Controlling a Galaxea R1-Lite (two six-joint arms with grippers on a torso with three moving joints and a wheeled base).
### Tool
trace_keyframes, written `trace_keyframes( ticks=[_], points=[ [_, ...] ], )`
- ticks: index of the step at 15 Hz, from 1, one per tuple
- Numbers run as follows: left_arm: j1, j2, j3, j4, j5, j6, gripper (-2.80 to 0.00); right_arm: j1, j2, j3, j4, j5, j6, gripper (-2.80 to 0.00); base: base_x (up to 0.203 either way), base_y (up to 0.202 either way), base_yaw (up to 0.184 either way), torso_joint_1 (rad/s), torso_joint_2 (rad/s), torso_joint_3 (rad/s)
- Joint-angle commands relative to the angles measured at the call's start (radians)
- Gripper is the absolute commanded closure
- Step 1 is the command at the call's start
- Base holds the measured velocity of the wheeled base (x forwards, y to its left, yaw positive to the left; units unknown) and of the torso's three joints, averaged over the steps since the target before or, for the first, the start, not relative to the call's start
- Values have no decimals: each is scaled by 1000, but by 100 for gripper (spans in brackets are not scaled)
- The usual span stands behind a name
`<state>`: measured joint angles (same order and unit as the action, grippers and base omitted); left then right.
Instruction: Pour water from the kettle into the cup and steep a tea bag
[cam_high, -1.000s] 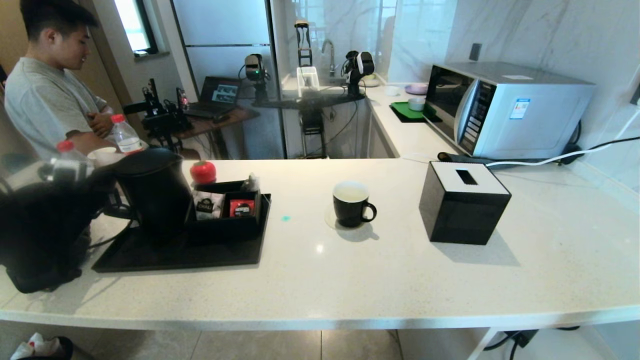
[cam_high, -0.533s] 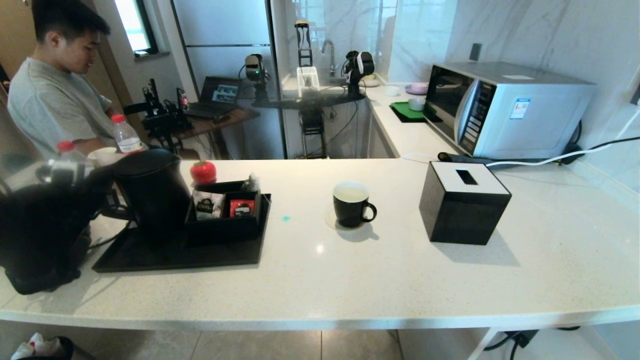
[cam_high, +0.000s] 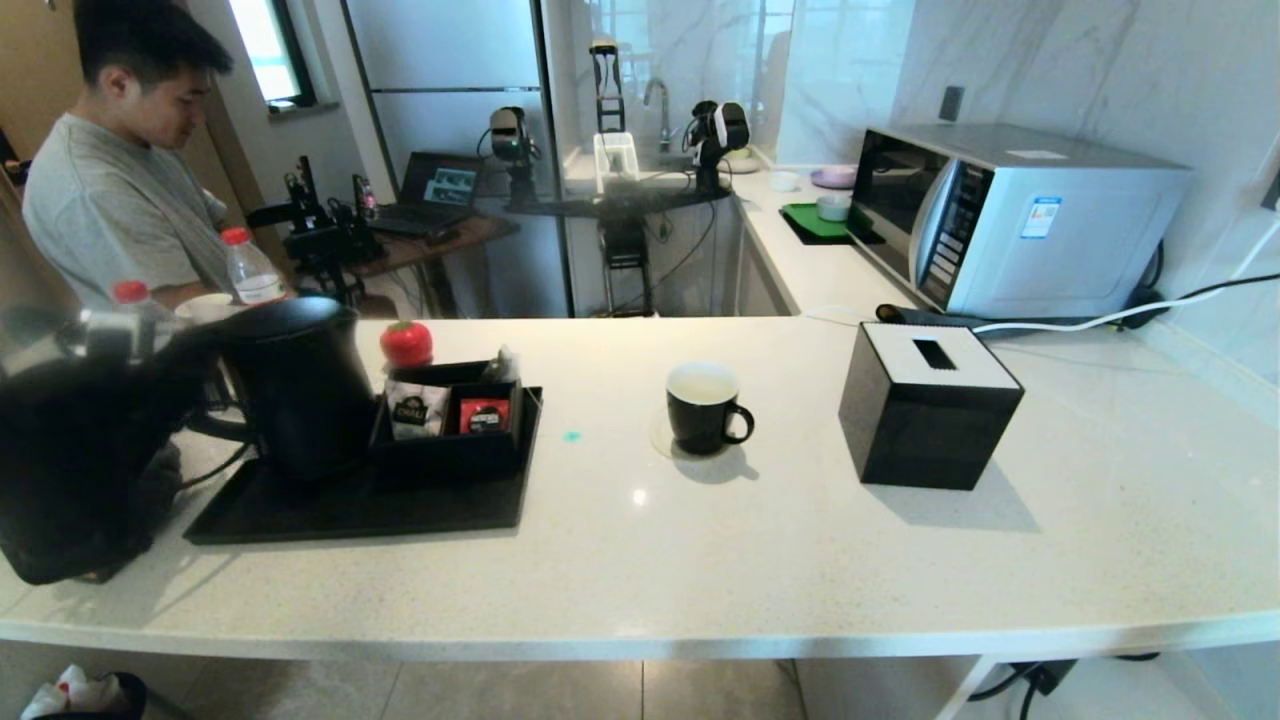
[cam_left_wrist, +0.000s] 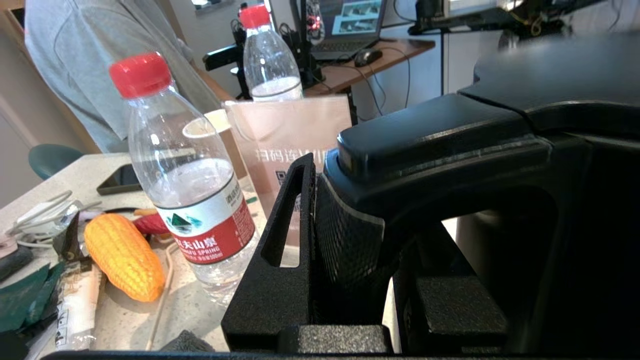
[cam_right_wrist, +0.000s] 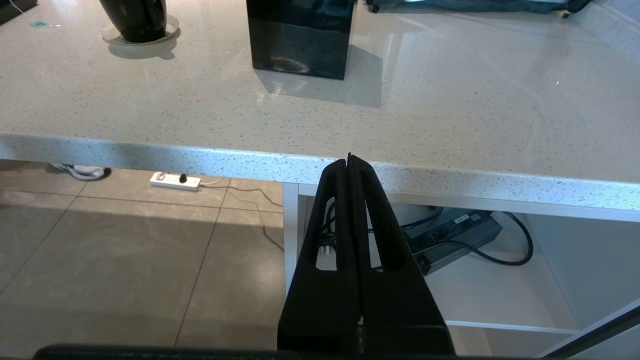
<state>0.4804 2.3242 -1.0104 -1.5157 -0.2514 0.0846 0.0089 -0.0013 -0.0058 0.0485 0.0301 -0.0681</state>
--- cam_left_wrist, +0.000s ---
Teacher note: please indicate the clear water bottle red cap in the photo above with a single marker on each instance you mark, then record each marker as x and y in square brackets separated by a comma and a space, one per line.
[190, 200]
[270, 60]

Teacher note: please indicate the yellow toy corn cob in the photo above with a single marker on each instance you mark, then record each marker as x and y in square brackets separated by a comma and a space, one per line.
[125, 255]

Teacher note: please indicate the black computer mouse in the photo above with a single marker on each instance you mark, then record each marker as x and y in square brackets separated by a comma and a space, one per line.
[368, 57]

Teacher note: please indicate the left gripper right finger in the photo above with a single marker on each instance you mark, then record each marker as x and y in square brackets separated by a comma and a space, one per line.
[460, 310]

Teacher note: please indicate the red toy pepper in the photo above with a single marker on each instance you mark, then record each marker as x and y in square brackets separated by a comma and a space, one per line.
[150, 225]

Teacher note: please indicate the black teleoperation controller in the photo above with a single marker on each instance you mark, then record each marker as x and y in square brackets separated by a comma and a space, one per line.
[220, 57]

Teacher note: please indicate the white printed food packet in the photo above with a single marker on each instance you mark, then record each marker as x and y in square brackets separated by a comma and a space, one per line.
[75, 305]

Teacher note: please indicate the teal chair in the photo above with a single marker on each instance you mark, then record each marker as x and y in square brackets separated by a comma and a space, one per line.
[50, 157]

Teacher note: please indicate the dark green packet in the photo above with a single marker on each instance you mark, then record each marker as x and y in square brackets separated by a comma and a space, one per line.
[25, 300]

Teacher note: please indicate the black smartphone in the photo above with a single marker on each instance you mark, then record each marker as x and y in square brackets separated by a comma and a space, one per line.
[117, 181]

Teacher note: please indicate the brown paper cup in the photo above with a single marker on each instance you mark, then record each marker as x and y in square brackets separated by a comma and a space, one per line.
[220, 120]

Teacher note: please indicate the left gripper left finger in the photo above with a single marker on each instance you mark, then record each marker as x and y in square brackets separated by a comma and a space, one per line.
[270, 300]

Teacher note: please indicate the person in grey t-shirt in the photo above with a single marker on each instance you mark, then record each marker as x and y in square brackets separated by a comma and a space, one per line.
[90, 60]

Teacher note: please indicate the pink acrylic QR sign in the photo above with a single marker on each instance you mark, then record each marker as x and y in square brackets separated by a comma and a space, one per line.
[300, 130]

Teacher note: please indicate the brown wooden desk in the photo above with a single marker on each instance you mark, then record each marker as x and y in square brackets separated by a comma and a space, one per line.
[400, 50]

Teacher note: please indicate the black laptop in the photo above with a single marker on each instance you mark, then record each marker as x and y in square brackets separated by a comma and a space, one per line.
[350, 20]

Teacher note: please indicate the black electric kettle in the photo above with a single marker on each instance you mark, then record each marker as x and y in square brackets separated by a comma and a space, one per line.
[575, 200]

